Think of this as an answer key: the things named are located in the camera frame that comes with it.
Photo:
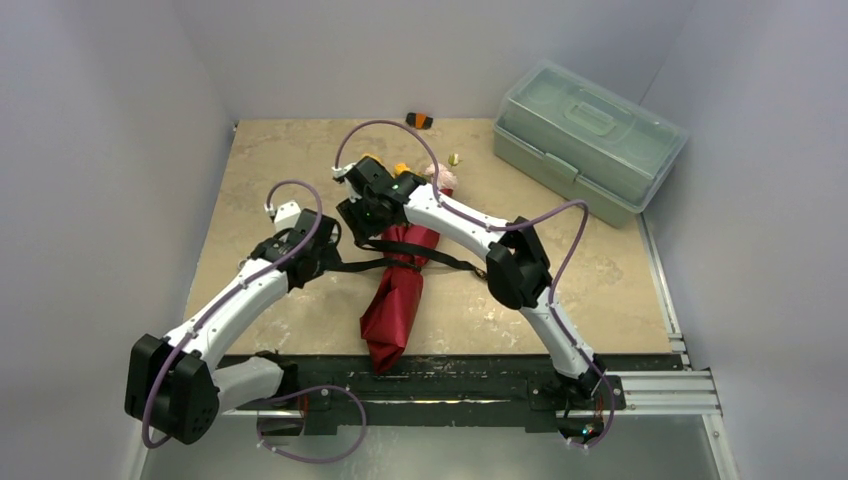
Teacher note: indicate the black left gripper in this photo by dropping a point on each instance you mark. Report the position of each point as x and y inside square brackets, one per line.
[326, 256]

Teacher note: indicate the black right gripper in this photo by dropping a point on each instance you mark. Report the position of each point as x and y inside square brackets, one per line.
[361, 221]

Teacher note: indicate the pink fake rose stem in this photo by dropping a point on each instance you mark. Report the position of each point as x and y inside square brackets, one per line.
[444, 176]

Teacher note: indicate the dark red wrapping paper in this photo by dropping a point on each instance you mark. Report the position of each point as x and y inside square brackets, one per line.
[387, 322]

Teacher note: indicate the yellow fake flower stem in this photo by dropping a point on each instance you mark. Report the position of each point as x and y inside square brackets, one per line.
[394, 170]

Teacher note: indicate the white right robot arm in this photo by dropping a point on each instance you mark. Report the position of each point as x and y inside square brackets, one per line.
[517, 268]

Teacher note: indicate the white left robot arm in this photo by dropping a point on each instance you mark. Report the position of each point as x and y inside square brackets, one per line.
[175, 382]

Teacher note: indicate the small orange black object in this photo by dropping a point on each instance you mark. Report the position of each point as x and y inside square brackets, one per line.
[419, 121]

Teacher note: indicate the green plastic toolbox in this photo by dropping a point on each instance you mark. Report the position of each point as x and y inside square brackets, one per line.
[583, 141]

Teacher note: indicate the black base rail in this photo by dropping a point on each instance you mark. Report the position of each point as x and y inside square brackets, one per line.
[510, 391]

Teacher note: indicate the aluminium frame rail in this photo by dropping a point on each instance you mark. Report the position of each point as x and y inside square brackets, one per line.
[671, 429]

